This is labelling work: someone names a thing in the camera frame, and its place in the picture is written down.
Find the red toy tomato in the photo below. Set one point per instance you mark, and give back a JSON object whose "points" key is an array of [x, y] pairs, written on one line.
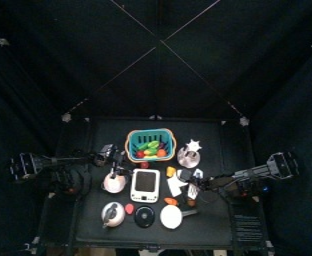
{"points": [[140, 154]]}

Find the pink white toy bowl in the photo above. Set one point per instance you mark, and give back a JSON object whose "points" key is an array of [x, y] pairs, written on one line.
{"points": [[114, 184]]}

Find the red toy strawberry half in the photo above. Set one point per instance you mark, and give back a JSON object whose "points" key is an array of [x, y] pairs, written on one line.
{"points": [[129, 209], [144, 164]]}

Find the purple toy eggplant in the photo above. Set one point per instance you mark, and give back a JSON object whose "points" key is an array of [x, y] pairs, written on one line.
{"points": [[162, 145]]}

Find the white toy spatula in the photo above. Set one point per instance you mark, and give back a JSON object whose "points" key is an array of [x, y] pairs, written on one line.
{"points": [[192, 192]]}

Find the orange toy fruit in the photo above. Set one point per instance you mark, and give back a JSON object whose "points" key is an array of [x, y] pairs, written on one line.
{"points": [[161, 153]]}

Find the yellow toy corn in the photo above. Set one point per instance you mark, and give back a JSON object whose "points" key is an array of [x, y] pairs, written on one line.
{"points": [[150, 156]]}

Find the black small toy block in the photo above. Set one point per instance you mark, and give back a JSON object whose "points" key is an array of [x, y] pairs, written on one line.
{"points": [[184, 174]]}

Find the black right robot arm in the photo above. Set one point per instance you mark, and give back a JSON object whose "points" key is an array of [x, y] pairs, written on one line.
{"points": [[260, 171]]}

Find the yellow toy food piece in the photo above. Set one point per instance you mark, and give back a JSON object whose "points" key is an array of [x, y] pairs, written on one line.
{"points": [[170, 171]]}

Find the green toy cucumber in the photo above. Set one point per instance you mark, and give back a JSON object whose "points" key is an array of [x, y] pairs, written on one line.
{"points": [[142, 147]]}

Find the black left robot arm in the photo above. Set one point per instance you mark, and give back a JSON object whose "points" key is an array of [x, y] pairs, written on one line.
{"points": [[51, 161]]}

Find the white small toy piece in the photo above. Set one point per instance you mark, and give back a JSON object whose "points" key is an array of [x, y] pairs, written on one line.
{"points": [[197, 173]]}

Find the white toy frying pan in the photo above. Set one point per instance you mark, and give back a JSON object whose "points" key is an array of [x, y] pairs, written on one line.
{"points": [[170, 216]]}

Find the orange toy carrot piece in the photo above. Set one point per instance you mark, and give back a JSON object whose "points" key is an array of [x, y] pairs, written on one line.
{"points": [[170, 201]]}

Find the green toy pepper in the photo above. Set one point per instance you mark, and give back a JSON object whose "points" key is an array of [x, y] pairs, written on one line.
{"points": [[153, 144]]}

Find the teal basket with orange rim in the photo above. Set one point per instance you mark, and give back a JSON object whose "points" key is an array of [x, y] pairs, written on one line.
{"points": [[132, 146]]}

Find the white star-shaped dish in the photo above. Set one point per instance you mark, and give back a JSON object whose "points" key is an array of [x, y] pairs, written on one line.
{"points": [[188, 159]]}

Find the white toy scale black screen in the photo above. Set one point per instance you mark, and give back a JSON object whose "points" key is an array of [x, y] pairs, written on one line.
{"points": [[145, 185]]}

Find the black round disc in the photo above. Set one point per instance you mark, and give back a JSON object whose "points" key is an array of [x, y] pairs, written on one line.
{"points": [[144, 216]]}

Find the white printed label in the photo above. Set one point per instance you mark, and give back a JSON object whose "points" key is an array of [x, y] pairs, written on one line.
{"points": [[246, 228]]}

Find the white star-shaped toy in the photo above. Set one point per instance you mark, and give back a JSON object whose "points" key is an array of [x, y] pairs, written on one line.
{"points": [[193, 145]]}

